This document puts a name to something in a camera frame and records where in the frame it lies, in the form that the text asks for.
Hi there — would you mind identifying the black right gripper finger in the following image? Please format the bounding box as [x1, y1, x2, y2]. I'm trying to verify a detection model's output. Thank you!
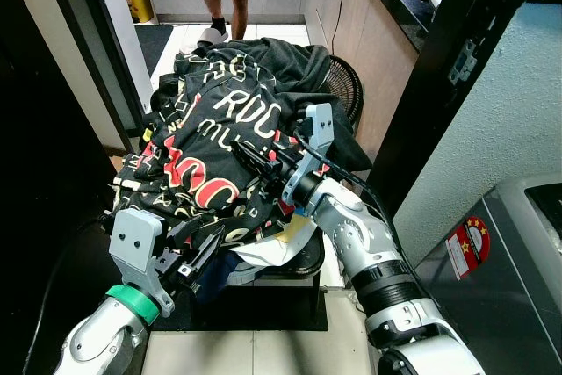
[246, 136, 282, 165]
[232, 148, 270, 179]

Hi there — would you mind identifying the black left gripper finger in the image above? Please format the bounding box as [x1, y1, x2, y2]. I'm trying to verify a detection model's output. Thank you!
[195, 248, 233, 285]
[186, 227, 226, 263]

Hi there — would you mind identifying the black printed shirt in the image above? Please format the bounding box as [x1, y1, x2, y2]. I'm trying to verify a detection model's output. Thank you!
[112, 36, 371, 263]

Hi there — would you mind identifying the grey washing machine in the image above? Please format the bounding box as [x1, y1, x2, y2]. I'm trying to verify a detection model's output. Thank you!
[411, 177, 562, 375]

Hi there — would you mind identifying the dark blue garment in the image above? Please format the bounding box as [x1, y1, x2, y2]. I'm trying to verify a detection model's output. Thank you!
[188, 252, 257, 307]

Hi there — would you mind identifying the white garment with yellow patch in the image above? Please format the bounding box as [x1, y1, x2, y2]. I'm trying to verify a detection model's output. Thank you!
[223, 211, 322, 276]

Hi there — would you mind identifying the black stool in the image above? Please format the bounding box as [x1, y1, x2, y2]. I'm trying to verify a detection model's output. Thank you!
[145, 248, 331, 333]

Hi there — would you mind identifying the black round fan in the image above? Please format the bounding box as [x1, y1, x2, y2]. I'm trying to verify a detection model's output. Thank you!
[320, 54, 366, 126]

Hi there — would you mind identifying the beige cabinet with dark counter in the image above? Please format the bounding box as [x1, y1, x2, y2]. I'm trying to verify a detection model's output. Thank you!
[301, 0, 442, 163]

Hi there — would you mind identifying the black floor mat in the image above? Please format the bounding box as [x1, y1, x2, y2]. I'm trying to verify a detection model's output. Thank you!
[134, 23, 177, 79]

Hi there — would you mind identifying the red round sticker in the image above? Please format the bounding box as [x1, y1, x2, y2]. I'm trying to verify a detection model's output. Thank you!
[446, 216, 492, 281]

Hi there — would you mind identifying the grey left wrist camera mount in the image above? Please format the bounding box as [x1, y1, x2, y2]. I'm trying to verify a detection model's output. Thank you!
[109, 207, 177, 318]

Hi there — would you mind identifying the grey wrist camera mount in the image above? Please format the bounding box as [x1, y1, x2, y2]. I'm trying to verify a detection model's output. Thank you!
[281, 102, 337, 193]
[109, 207, 177, 318]

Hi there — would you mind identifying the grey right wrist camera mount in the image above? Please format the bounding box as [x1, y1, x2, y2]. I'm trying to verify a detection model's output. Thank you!
[281, 102, 337, 193]

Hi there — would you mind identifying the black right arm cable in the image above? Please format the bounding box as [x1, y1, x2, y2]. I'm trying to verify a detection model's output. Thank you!
[302, 140, 398, 249]

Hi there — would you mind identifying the thin black hanging cable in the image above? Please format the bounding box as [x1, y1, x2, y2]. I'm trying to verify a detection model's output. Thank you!
[328, 0, 354, 53]

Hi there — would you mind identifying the dark sliding door frame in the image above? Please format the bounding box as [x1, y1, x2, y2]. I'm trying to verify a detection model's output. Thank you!
[35, 0, 152, 141]

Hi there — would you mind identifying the black door frame post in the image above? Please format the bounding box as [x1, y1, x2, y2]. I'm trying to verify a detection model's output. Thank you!
[364, 0, 562, 220]

